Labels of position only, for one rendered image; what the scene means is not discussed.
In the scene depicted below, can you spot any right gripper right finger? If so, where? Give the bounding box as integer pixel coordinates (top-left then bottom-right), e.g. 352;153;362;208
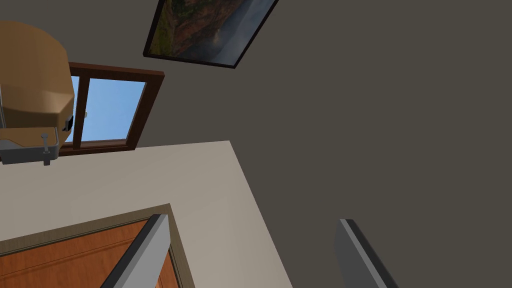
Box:
333;218;400;288

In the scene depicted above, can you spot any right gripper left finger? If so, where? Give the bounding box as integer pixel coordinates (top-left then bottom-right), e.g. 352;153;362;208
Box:
100;213;172;288

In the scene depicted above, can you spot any orange wooden door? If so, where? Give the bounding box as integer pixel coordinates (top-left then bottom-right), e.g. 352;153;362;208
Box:
0;217;181;288

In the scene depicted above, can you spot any brown framed window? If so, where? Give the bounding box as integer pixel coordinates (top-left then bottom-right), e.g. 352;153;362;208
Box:
58;61;166;157

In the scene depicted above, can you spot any tan rounded appliance grey base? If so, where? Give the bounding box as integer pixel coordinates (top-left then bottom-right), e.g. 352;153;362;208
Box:
0;20;76;167

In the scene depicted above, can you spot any black framed landscape picture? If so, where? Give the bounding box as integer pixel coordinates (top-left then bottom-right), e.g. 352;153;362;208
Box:
142;0;280;70

